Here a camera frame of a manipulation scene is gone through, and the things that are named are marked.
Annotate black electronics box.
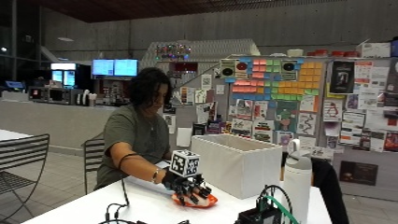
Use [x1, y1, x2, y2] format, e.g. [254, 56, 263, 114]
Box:
[232, 206, 283, 224]

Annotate grey notice board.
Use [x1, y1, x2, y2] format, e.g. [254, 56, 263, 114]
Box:
[224, 55, 398, 202]

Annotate white cube with black markers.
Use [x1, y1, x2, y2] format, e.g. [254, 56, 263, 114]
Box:
[167, 149, 200, 178]

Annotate pair of blue wall screens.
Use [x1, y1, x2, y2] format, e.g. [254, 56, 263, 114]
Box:
[90, 58, 139, 77]

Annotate silver bracelet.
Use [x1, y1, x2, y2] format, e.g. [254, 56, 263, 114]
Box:
[150, 167, 161, 185]

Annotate black slatted metal chair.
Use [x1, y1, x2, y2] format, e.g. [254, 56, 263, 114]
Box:
[82, 133, 105, 196]
[0, 133, 50, 224]

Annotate orange shallow bowl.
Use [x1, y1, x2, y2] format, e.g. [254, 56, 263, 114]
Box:
[170, 191, 218, 209]

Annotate coloured string lights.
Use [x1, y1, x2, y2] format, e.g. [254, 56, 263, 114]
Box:
[154, 43, 192, 62]

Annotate green cable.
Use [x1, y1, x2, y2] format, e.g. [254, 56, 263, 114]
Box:
[262, 194, 300, 224]

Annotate row of red containers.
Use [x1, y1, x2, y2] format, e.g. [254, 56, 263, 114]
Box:
[306, 49, 360, 58]

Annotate black looped cable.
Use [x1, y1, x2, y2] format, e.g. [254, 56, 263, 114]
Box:
[255, 184, 294, 216]

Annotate group of coloured sticky notes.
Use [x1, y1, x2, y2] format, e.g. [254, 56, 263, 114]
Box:
[223, 57, 324, 102]

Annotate grey service counter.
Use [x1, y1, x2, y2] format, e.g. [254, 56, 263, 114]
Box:
[0, 98, 118, 151]

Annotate silver microwave oven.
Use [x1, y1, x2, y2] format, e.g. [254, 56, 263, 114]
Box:
[27, 86, 85, 105]

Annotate group of paper flyers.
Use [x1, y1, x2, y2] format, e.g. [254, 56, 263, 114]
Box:
[226, 61, 398, 154]

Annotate white water bottle with handle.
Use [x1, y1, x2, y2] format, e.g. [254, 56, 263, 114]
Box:
[280, 138, 312, 224]

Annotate black poster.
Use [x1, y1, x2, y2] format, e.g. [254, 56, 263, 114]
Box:
[328, 61, 355, 94]

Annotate the person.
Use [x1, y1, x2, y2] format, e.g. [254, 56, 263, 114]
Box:
[93, 67, 175, 191]

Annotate black arm strap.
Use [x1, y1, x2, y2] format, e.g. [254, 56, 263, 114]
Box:
[117, 152, 141, 171]

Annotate white fabric storage box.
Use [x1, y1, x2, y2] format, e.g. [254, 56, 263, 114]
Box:
[190, 133, 284, 201]

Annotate white cardboard box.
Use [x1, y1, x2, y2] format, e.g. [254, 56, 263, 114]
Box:
[355, 39, 391, 59]

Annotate lit drinks fridge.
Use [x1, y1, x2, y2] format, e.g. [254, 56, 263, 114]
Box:
[49, 63, 78, 89]

